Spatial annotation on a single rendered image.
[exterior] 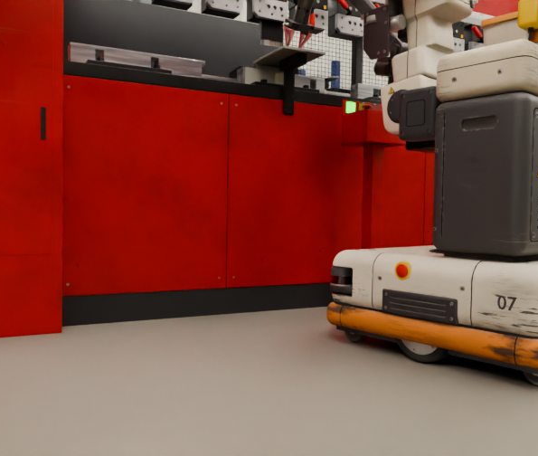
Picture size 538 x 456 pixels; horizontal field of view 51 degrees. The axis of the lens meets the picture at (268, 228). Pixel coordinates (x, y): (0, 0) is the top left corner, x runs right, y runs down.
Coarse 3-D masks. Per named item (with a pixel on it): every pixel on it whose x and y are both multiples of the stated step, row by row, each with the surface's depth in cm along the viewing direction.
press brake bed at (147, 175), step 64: (64, 128) 185; (128, 128) 195; (192, 128) 205; (256, 128) 217; (320, 128) 230; (64, 192) 186; (128, 192) 196; (192, 192) 206; (256, 192) 218; (320, 192) 231; (384, 192) 246; (64, 256) 187; (128, 256) 196; (192, 256) 207; (256, 256) 219; (320, 256) 232; (64, 320) 188; (128, 320) 197
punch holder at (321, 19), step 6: (318, 0) 240; (324, 0) 241; (288, 6) 242; (294, 6) 238; (318, 6) 240; (294, 12) 239; (318, 12) 240; (324, 12) 241; (288, 18) 243; (318, 18) 240; (324, 18) 241; (318, 24) 240; (324, 24) 241; (312, 30) 244; (318, 30) 244; (324, 30) 244
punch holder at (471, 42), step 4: (472, 24) 281; (476, 24) 282; (464, 28) 285; (468, 28) 283; (480, 28) 284; (464, 32) 285; (468, 32) 283; (472, 32) 281; (480, 32) 284; (464, 36) 285; (468, 36) 283; (472, 36) 281; (476, 36) 283; (468, 40) 283; (472, 40) 282; (476, 40) 283; (464, 44) 286; (468, 44) 283; (472, 44) 281; (476, 44) 282; (480, 44) 284; (464, 48) 286; (468, 48) 283; (472, 48) 281; (476, 48) 282
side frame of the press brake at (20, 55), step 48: (0, 0) 166; (48, 0) 172; (0, 48) 167; (48, 48) 173; (0, 96) 167; (48, 96) 173; (0, 144) 168; (48, 144) 174; (0, 192) 168; (48, 192) 174; (0, 240) 168; (48, 240) 175; (0, 288) 169; (48, 288) 175; (0, 336) 170
